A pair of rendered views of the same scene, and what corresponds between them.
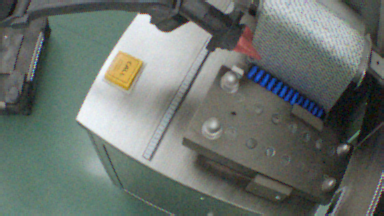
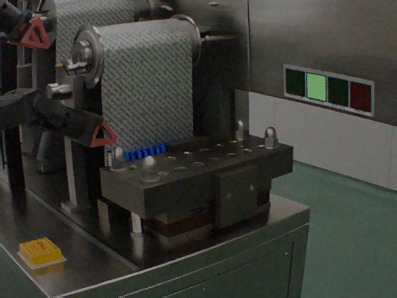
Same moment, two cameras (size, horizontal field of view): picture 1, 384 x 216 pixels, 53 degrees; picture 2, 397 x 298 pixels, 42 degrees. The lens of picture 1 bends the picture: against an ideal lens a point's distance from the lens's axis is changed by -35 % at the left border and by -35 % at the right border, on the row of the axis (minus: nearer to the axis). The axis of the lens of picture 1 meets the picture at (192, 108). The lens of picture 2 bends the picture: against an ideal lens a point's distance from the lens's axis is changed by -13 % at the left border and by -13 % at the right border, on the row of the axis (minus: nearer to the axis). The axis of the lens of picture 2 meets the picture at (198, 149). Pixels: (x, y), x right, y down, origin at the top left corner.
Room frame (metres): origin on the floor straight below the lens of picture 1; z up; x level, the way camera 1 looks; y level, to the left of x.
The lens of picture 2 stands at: (-0.35, 0.76, 1.39)
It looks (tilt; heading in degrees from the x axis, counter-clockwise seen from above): 16 degrees down; 304
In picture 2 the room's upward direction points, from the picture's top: 1 degrees counter-clockwise
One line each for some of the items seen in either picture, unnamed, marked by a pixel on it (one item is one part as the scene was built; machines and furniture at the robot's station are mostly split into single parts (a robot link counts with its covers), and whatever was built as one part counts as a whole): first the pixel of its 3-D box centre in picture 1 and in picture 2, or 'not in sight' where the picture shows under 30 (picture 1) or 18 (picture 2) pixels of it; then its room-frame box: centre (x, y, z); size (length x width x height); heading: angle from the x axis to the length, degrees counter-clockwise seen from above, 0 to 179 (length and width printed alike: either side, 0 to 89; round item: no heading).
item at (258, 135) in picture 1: (286, 147); (201, 171); (0.31, -0.21, 1.00); 0.40 x 0.16 x 0.06; 74
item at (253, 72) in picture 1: (290, 96); (157, 152); (0.41, -0.20, 1.03); 0.21 x 0.04 x 0.03; 74
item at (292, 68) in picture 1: (299, 73); (149, 115); (0.43, -0.20, 1.11); 0.23 x 0.01 x 0.18; 74
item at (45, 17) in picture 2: not in sight; (38, 22); (0.77, -0.15, 1.33); 0.06 x 0.06 x 0.06; 74
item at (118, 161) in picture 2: (231, 79); (118, 157); (0.40, -0.06, 1.05); 0.04 x 0.04 x 0.04
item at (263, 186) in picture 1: (268, 190); (237, 196); (0.21, -0.20, 0.96); 0.10 x 0.03 x 0.11; 74
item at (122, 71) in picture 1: (123, 69); (39, 251); (0.44, 0.16, 0.91); 0.07 x 0.07 x 0.02; 74
